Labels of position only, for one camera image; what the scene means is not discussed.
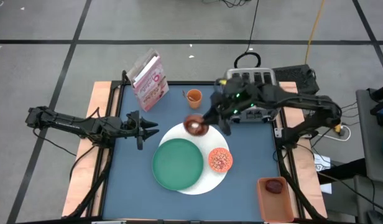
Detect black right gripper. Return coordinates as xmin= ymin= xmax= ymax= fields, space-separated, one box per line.
xmin=203 ymin=83 xmax=252 ymax=137

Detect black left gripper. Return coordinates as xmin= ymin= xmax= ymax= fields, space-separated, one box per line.
xmin=121 ymin=110 xmax=160 ymax=151

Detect chocolate glazed donut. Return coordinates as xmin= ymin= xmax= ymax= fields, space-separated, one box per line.
xmin=265 ymin=179 xmax=284 ymax=195
xmin=182 ymin=113 xmax=210 ymax=137

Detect plastic drinking cup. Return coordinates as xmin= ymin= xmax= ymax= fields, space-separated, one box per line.
xmin=185 ymin=88 xmax=203 ymax=110

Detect pink strawberry yogurt cereal box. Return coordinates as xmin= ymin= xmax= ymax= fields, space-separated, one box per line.
xmin=126 ymin=48 xmax=170 ymax=113

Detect blue patterned ceramic bowl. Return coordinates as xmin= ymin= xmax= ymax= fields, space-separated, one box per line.
xmin=207 ymin=147 xmax=234 ymax=174

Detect heap of cereal rings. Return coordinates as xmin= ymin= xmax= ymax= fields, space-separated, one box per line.
xmin=210 ymin=149 xmax=233 ymax=172

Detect teal-green round plate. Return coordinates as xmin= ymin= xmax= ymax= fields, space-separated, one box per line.
xmin=151 ymin=138 xmax=205 ymax=192

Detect black clamp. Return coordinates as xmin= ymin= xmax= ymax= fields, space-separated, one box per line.
xmin=121 ymin=70 xmax=132 ymax=86

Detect stainless steel four-slot toaster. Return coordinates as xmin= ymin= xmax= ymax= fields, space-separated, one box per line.
xmin=223 ymin=67 xmax=280 ymax=124

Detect round cream woven placemat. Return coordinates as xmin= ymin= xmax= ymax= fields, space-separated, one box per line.
xmin=157 ymin=121 xmax=231 ymax=196

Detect light wooden table board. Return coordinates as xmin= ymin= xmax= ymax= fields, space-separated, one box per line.
xmin=61 ymin=80 xmax=329 ymax=219

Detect black power supply box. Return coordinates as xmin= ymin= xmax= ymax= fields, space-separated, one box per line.
xmin=272 ymin=63 xmax=320 ymax=96

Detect orange rectangular tray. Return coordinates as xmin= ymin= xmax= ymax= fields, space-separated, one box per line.
xmin=256 ymin=176 xmax=295 ymax=223

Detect white paper sheet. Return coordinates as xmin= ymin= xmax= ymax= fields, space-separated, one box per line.
xmin=312 ymin=153 xmax=333 ymax=195

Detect grey side table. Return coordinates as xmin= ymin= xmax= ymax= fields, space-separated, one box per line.
xmin=354 ymin=87 xmax=383 ymax=185

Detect black tablet device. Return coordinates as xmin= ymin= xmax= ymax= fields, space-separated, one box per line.
xmin=369 ymin=82 xmax=383 ymax=127

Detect black aluminium table frame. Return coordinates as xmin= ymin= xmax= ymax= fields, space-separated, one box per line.
xmin=62 ymin=79 xmax=328 ymax=223

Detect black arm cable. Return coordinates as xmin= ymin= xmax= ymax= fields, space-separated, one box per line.
xmin=32 ymin=106 xmax=101 ymax=183

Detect black power cable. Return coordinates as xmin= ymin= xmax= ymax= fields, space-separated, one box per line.
xmin=233 ymin=0 xmax=262 ymax=70

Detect yellow cable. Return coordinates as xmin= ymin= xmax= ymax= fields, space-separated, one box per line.
xmin=303 ymin=0 xmax=326 ymax=65

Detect white cable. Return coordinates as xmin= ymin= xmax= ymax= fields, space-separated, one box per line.
xmin=315 ymin=124 xmax=353 ymax=142

